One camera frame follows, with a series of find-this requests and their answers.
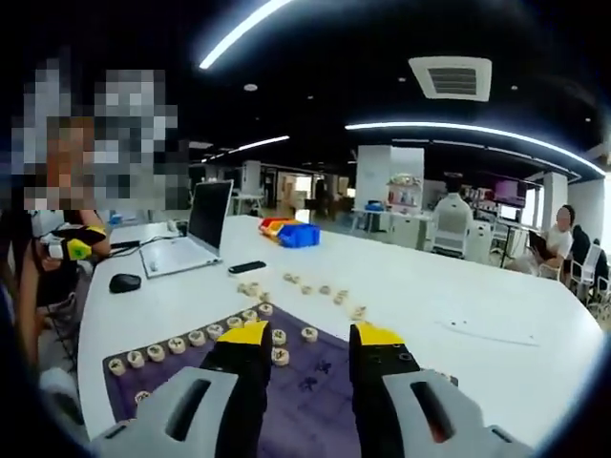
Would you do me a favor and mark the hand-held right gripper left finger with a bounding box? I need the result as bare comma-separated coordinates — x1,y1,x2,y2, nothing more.
89,318,272,458

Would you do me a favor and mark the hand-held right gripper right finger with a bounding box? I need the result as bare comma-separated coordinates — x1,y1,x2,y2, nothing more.
348,322,535,458

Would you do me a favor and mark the purple chessboard mat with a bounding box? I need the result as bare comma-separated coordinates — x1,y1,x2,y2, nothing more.
102,302,459,458

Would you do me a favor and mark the group of wooden chess pieces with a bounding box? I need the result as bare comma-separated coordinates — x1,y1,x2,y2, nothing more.
107,271,369,406

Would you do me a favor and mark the black computer mouse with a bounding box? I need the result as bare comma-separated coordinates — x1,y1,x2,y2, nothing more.
108,273,143,295

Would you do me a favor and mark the black white oblong device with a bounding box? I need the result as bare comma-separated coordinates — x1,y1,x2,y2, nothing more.
227,260,267,276

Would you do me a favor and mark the silver laptop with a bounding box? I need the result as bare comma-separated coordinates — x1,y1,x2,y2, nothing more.
138,178,236,280

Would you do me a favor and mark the white office desk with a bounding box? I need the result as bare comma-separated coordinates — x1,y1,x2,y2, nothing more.
352,204,433,249

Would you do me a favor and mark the blue storage bin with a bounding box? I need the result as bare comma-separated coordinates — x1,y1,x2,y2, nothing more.
279,222,322,249

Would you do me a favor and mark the yellow storage bin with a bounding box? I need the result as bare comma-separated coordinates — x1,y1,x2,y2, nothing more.
266,220,300,242

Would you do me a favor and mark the red storage bin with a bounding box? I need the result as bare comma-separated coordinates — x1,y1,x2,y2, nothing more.
259,217,293,236

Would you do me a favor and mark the white high-back office chair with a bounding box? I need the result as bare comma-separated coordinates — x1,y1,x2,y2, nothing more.
432,193,474,259

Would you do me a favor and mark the shelf with colourful items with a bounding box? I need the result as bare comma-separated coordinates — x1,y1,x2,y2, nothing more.
385,172,424,207

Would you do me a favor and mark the short ceiling light strip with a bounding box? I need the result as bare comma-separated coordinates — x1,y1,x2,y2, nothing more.
228,135,291,155

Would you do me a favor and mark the black tablet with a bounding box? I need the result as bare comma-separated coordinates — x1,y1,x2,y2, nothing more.
527,228,551,261

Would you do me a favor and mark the long curved ceiling light strip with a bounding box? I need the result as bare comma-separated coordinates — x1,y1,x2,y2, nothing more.
199,0,292,71

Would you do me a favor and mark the ceiling air vent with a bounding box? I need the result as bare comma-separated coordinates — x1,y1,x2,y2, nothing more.
408,55,493,103

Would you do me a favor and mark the purple wall screen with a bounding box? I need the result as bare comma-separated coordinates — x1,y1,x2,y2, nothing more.
493,178,529,206

